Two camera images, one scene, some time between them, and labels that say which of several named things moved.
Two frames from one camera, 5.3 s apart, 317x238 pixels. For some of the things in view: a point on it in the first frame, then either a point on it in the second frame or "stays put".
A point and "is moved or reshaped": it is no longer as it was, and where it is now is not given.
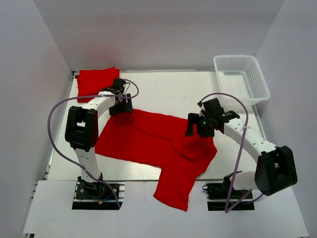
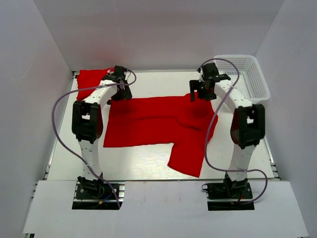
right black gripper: x=195 y=118 -> x=195 y=85
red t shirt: x=160 y=141 is moved or reshaped
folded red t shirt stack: x=91 y=82 stays put
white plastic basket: x=241 y=76 stays put
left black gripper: x=127 y=107 -> x=125 y=94
